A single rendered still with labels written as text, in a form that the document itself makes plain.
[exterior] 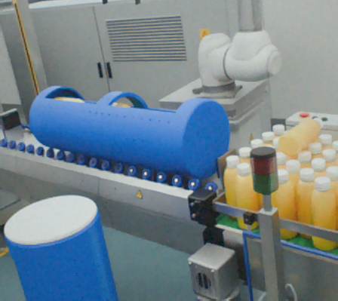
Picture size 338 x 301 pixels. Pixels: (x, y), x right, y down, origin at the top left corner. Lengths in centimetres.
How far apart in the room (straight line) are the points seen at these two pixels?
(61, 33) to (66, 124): 213
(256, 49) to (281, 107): 263
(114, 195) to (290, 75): 285
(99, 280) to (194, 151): 53
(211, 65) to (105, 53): 177
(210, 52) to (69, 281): 120
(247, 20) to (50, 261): 125
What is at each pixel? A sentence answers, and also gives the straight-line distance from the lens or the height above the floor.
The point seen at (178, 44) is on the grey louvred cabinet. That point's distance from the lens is 355.
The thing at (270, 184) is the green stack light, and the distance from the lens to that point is 125.
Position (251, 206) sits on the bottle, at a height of 98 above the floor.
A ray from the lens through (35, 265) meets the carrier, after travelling 156.
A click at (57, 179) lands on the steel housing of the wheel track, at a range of 237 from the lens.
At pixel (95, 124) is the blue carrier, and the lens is 201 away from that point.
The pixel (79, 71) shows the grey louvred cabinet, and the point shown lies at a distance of 419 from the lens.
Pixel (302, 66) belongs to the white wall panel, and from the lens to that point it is 459.
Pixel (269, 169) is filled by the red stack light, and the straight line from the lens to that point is 123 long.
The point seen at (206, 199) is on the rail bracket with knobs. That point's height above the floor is 100.
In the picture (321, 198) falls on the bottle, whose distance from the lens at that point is 144.
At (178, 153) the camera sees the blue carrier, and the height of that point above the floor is 109.
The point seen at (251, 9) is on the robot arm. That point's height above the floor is 145.
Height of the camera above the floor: 174
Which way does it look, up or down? 21 degrees down
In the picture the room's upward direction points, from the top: 9 degrees counter-clockwise
